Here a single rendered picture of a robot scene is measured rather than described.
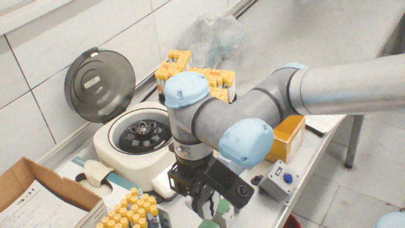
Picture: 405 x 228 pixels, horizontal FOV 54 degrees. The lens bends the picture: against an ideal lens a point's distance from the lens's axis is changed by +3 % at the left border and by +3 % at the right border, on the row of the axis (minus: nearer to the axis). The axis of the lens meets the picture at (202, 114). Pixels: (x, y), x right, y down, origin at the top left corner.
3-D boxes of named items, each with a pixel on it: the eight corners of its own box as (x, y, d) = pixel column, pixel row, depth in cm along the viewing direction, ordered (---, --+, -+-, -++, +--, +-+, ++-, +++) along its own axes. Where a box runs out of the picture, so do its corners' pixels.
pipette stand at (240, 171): (234, 189, 105) (233, 164, 99) (214, 178, 109) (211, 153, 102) (254, 166, 111) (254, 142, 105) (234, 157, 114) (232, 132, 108)
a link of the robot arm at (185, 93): (186, 103, 58) (151, 82, 63) (193, 154, 65) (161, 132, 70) (222, 79, 62) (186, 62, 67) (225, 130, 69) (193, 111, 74)
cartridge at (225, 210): (226, 233, 95) (225, 216, 91) (210, 224, 97) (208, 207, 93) (234, 220, 98) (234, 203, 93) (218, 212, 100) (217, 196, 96)
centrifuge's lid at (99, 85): (58, 68, 99) (42, 62, 104) (91, 144, 112) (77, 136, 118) (124, 34, 110) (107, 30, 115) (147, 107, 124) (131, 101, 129)
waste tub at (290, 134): (285, 169, 109) (287, 143, 103) (244, 152, 116) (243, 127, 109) (304, 140, 118) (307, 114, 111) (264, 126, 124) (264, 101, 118)
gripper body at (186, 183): (191, 168, 85) (185, 127, 77) (224, 184, 80) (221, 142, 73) (169, 192, 80) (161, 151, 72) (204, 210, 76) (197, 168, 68)
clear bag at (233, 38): (219, 62, 156) (217, 31, 147) (197, 46, 168) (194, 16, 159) (258, 46, 163) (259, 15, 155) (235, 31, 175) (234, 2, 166)
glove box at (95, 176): (119, 233, 98) (110, 210, 92) (55, 196, 109) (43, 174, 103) (150, 198, 105) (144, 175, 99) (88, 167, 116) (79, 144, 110)
